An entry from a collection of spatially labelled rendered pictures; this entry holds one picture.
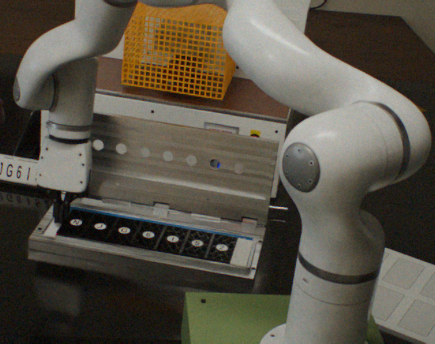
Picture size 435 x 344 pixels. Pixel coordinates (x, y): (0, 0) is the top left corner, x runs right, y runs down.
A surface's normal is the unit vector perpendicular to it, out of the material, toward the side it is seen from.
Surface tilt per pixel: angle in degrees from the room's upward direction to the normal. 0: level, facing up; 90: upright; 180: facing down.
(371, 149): 59
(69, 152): 74
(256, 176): 79
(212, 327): 0
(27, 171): 65
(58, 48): 51
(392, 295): 0
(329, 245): 104
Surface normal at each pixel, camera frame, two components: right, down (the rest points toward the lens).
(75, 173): -0.06, 0.23
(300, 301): -0.85, 0.15
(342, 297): 0.04, 0.45
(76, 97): 0.33, 0.29
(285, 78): -0.27, 0.41
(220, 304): 0.11, -0.89
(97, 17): -0.33, 0.61
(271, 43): -0.22, -0.29
